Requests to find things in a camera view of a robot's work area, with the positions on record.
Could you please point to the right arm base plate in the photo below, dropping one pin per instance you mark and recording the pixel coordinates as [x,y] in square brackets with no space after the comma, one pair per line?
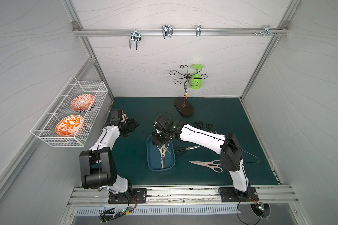
[230,194]

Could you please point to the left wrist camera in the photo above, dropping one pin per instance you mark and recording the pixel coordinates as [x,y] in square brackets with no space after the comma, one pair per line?
[115,117]

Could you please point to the blue storage box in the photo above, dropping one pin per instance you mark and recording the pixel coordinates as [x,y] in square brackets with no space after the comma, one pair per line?
[160,158]

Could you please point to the copper hook stand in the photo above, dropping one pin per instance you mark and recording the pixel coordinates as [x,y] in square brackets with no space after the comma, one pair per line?
[182,103]

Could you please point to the green cup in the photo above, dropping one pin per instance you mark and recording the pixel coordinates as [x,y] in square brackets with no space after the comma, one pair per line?
[196,78]

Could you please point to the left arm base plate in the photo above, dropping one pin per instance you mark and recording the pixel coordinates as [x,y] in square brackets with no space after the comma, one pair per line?
[127,196]

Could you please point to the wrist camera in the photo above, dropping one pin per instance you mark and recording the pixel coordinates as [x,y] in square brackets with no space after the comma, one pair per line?
[115,117]
[160,122]

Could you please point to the pink handled scissors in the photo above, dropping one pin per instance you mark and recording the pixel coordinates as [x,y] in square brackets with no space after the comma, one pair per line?
[214,165]

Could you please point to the black scissors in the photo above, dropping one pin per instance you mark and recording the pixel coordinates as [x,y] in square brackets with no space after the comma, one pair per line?
[199,125]
[209,127]
[180,150]

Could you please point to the white vented cable duct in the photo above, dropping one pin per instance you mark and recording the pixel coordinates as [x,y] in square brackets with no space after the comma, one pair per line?
[161,210]

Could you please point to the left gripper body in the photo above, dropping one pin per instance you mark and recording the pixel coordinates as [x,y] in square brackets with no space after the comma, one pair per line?
[130,125]

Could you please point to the orange patterned bowl rear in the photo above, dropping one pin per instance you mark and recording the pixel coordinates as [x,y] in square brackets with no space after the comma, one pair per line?
[82,103]

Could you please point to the cream handled scissors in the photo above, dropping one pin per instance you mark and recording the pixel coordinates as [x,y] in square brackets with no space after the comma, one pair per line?
[165,154]

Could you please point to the white wire basket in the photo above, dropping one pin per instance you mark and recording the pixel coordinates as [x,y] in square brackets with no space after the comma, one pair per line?
[44,129]

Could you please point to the orange patterned bowl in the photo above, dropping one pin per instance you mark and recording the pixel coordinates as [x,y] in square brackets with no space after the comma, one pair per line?
[70,125]
[82,103]

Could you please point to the round fan with led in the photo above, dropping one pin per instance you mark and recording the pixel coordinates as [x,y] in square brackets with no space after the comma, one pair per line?
[261,209]

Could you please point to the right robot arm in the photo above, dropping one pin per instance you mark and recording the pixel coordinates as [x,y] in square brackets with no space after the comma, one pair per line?
[227,146]

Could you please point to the aluminium top rail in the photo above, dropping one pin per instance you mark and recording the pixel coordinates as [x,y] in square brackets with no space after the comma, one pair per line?
[191,32]

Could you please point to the double wire hook left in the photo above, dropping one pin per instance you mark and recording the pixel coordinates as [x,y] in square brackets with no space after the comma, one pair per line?
[135,37]

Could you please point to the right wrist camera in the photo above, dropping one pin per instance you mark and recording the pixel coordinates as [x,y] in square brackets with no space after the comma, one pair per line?
[160,122]

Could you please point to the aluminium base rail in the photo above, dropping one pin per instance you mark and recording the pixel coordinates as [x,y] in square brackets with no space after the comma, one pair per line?
[181,195]

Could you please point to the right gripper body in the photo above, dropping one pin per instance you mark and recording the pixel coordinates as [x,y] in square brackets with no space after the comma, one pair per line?
[160,138]

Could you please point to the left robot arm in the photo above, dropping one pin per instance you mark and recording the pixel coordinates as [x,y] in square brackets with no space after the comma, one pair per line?
[97,165]

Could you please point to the orange patterned bowl front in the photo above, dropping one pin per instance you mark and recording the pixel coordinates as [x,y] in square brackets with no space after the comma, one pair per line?
[70,125]

